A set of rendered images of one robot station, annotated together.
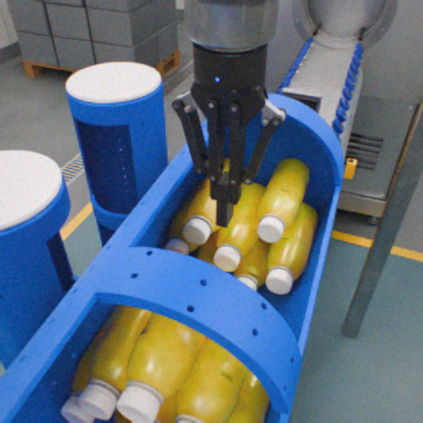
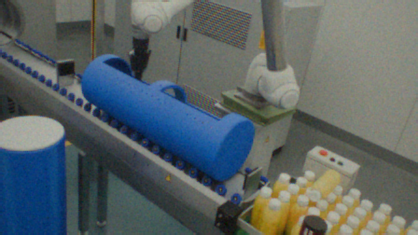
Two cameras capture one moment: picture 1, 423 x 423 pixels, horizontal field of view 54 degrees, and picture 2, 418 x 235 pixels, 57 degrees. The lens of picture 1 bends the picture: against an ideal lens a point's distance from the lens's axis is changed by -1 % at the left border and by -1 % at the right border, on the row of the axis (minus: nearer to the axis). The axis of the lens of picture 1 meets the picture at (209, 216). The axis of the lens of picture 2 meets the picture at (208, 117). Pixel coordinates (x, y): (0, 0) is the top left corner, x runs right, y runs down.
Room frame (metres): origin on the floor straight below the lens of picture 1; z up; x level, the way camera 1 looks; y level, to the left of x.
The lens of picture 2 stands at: (-0.38, 1.55, 1.90)
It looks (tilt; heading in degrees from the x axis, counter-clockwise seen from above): 26 degrees down; 285
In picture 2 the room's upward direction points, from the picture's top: 9 degrees clockwise
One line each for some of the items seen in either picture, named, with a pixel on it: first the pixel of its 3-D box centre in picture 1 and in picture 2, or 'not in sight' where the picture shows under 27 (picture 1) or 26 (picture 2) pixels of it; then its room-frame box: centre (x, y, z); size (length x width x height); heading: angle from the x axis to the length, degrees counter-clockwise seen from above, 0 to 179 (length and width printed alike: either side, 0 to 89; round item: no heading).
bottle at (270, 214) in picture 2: not in sight; (270, 223); (-0.36, 0.42, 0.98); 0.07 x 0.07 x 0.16
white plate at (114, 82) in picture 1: (113, 81); not in sight; (1.21, 0.28, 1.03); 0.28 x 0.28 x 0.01
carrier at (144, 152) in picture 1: (131, 198); not in sight; (1.21, 0.28, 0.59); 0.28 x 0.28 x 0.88
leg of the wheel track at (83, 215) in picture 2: not in sight; (83, 195); (0.77, -0.07, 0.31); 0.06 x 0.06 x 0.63; 70
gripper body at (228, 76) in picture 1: (228, 84); (140, 46); (0.43, -0.02, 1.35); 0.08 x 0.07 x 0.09; 70
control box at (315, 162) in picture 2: not in sight; (330, 168); (-0.53, 0.03, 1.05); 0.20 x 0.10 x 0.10; 160
